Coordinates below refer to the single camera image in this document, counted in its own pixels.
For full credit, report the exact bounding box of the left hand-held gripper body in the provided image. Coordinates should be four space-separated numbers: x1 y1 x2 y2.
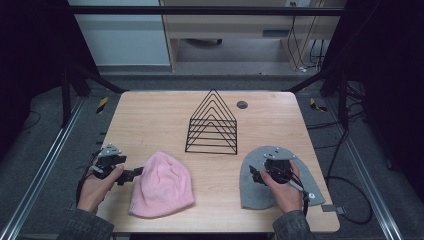
92 143 128 181

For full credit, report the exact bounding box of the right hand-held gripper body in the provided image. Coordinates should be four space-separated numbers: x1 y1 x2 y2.
262 146 298 185

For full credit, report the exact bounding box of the gray knit beanie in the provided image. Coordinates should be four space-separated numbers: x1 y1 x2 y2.
239 145 327 211

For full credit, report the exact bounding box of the pink knit beanie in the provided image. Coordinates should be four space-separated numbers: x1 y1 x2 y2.
128 151 196 220

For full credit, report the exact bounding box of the black wire triangular rack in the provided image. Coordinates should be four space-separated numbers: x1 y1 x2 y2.
184 88 239 156

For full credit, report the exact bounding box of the person's left hand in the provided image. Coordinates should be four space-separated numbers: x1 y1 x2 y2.
76 164 125 215

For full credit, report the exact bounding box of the person's right hand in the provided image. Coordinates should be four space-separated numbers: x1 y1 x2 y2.
259 159 304 215

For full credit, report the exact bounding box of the yellow black striped tape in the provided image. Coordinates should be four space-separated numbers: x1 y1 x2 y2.
309 97 328 113
96 96 110 115

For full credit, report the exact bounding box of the white cabinet panel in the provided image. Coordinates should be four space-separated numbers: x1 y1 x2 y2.
67 0 172 67

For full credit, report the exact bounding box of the dark curtain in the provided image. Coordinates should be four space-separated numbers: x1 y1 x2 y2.
0 0 101 161
321 0 424 201

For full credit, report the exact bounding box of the light wooden desk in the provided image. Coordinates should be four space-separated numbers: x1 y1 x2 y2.
159 0 348 73

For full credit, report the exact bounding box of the right hand-held gripper cable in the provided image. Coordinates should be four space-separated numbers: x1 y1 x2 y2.
288 173 310 218

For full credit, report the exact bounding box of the aluminium floor rail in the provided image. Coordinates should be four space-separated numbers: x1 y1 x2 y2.
326 99 405 240
0 97 86 240

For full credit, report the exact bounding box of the gray metal bracket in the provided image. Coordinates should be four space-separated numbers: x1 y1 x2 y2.
321 204 346 215

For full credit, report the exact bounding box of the black frame strut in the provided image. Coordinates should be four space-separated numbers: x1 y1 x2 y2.
286 63 350 130
60 62 129 129

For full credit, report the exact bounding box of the black floor cable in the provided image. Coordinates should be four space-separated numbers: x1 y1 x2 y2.
305 109 374 225

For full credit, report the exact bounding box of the bundle of hanging cables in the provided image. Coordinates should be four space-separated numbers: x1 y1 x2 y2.
287 1 327 73

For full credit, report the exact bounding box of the black horizontal frame bar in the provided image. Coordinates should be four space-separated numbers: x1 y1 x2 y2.
69 5 345 16

